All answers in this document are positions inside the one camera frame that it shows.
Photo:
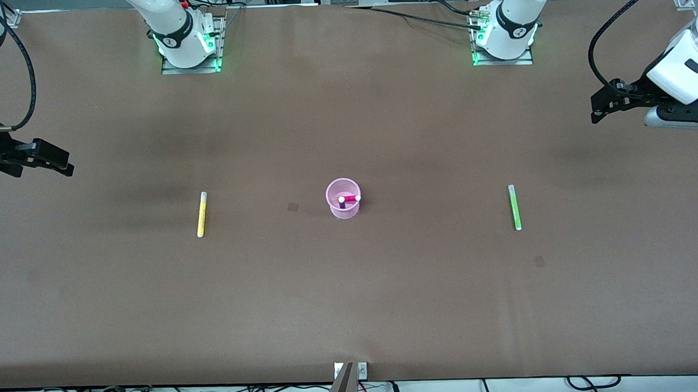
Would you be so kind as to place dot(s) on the green marker pen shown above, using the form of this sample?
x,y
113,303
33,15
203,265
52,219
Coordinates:
x,y
514,206

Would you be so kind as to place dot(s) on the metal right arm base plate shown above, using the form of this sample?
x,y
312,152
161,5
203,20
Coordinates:
x,y
220,42

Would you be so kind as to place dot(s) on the yellow marker pen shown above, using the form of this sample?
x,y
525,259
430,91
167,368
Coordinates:
x,y
202,214

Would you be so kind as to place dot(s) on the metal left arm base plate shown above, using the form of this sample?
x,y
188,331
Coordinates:
x,y
505,62

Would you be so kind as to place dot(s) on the pink marker pen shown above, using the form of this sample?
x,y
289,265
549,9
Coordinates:
x,y
352,198

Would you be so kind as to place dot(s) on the pink cup holder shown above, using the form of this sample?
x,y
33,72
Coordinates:
x,y
344,213

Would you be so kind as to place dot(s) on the metal camera stand post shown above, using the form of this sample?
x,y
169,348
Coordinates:
x,y
341,391

